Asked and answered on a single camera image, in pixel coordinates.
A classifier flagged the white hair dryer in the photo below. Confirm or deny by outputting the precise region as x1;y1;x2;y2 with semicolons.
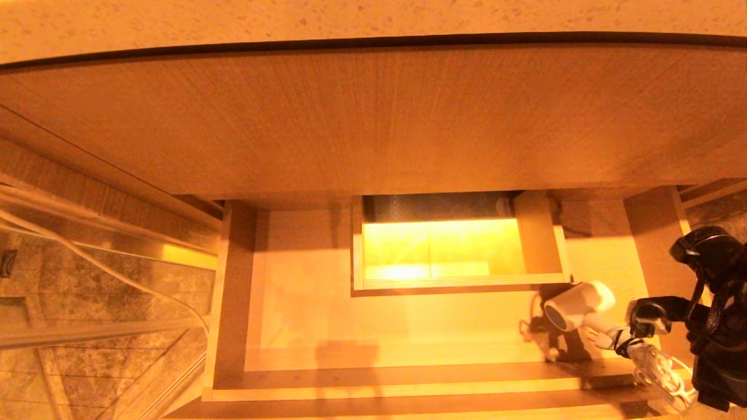
543;280;632;352

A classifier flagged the wooden vanity drawer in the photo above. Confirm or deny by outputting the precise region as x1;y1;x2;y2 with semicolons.
163;185;747;420

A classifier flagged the wooden drawer pipe cutout box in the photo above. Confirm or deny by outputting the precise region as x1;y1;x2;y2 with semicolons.
350;190;574;297

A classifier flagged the wooden vanity cabinet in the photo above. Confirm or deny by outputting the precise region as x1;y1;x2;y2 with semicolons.
0;34;747;231

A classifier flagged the speckled stone countertop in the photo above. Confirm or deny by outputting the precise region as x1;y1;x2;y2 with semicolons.
0;0;747;65

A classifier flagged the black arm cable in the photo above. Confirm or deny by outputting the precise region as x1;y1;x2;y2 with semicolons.
686;265;737;351

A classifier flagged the thin white cable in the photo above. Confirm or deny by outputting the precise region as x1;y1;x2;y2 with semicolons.
0;207;211;336

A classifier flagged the glass shower partition metal frame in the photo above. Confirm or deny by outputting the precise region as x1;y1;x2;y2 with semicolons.
0;185;221;420

